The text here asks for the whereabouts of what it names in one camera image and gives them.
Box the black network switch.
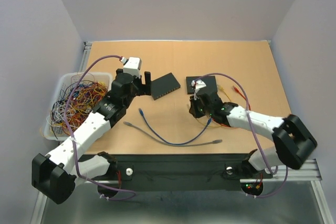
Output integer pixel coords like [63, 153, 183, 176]
[151, 72, 181, 100]
[185, 75, 218, 95]

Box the yellow ethernet cable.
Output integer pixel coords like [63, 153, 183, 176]
[196, 83, 233, 128]

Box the red ethernet cable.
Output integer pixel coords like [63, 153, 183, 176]
[209, 84, 250, 129]

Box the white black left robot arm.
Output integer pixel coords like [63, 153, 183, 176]
[31, 68, 152, 204]

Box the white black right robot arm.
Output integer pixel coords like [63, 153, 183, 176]
[189, 84, 318, 177]

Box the white plastic basket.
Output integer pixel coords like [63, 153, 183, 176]
[43, 72, 112, 141]

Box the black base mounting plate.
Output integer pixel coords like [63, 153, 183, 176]
[94, 154, 272, 192]

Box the blue ethernet cable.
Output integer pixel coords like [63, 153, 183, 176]
[138, 108, 213, 146]

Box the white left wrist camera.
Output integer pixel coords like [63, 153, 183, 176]
[120, 57, 142, 78]

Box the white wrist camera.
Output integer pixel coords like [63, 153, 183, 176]
[191, 79, 206, 95]
[120, 57, 142, 78]

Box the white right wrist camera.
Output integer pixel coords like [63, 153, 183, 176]
[191, 79, 206, 95]

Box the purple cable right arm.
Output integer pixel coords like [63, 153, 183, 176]
[194, 72, 289, 199]

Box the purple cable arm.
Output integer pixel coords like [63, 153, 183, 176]
[194, 72, 289, 199]
[65, 55, 137, 201]

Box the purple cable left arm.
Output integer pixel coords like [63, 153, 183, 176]
[65, 55, 137, 201]

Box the grey ethernet cable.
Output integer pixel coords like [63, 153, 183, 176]
[123, 121, 223, 147]

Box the tangle of coloured wires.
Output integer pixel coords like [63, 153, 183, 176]
[39, 74, 109, 141]

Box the aluminium frame rail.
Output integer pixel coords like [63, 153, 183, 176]
[272, 159, 322, 181]

